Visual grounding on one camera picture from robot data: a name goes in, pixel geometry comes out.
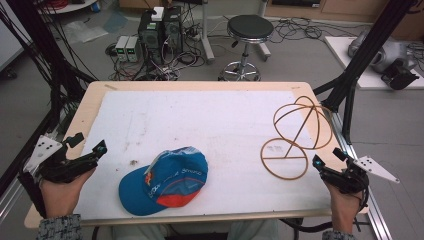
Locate white floor board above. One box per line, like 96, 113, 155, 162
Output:
324, 35, 424, 91

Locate black device on board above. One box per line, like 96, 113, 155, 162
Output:
380, 59, 421, 91

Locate person's left hand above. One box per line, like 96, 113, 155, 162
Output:
39, 168, 98, 219

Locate grey desk leg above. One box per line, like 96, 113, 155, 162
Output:
199, 0, 216, 65

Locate person's right hand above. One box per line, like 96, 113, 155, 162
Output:
324, 181, 364, 234

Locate black frame stand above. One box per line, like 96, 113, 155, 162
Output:
0, 0, 98, 198
313, 0, 422, 145

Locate black floor cables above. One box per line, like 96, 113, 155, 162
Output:
269, 16, 361, 44

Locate blue and orange cap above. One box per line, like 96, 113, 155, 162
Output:
118, 145, 209, 217

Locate person's legs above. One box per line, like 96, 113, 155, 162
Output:
111, 219, 280, 240

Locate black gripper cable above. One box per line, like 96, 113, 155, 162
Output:
279, 189, 370, 234

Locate black computer tower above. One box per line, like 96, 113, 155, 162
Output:
137, 9, 165, 64
162, 5, 184, 56

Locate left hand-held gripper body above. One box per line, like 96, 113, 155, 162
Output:
23, 134, 101, 184

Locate grey machine housing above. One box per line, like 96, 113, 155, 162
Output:
347, 30, 418, 75

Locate white table mat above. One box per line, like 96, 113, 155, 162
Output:
73, 89, 333, 221

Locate clear plastic sheet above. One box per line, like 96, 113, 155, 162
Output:
62, 19, 110, 45

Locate tan wire hat stand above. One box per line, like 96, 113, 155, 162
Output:
259, 95, 334, 181

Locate black round stool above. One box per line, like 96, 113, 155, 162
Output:
218, 14, 275, 82

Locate tangle of floor cables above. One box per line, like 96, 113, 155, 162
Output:
104, 43, 208, 82

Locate grey power supply unit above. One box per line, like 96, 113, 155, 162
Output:
125, 35, 140, 63
114, 35, 130, 63

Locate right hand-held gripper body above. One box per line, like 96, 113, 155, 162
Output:
321, 155, 400, 195

